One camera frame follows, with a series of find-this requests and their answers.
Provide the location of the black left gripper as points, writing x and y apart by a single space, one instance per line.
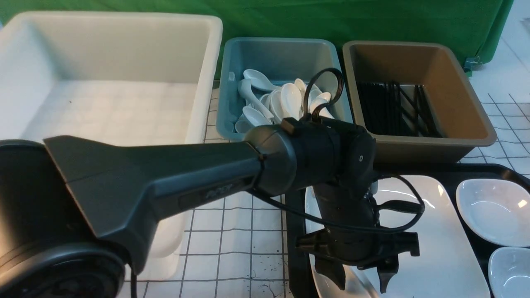
352 234

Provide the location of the white rectangular rice plate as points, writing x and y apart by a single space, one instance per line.
446 268

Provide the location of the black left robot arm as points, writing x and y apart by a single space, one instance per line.
123 193

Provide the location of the black serving tray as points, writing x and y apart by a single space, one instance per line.
450 175

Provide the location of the white grid tablecloth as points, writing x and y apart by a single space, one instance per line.
237 247

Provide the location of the white small bowl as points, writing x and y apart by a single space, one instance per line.
509 272

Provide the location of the white oval side dish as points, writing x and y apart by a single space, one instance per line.
496 210

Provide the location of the pile of black chopsticks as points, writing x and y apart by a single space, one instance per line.
393 109

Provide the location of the brown plastic bin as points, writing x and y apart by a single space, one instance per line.
455 106

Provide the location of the pile of white spoons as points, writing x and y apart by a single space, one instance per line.
269 103

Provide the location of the blue plastic bin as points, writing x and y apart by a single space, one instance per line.
282 60

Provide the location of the metal clamp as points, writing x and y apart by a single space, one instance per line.
472 63

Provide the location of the green cloth backdrop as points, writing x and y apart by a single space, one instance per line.
470 28

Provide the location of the large white plastic tub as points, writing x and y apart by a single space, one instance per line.
126 79

